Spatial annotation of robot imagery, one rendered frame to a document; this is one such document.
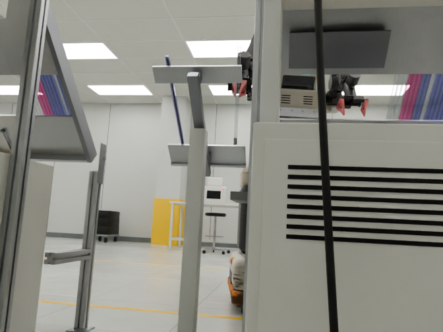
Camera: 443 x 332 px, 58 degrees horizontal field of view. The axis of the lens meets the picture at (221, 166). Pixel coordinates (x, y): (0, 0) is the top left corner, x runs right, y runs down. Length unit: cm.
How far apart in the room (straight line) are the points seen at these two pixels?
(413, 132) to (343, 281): 26
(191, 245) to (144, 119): 760
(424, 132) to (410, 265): 21
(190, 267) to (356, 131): 100
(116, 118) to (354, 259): 874
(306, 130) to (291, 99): 162
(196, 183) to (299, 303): 94
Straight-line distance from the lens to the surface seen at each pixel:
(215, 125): 859
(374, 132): 70
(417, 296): 70
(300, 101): 231
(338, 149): 68
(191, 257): 153
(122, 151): 904
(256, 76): 115
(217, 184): 702
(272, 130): 68
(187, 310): 156
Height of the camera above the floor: 44
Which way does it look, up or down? 8 degrees up
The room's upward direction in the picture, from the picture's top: 3 degrees clockwise
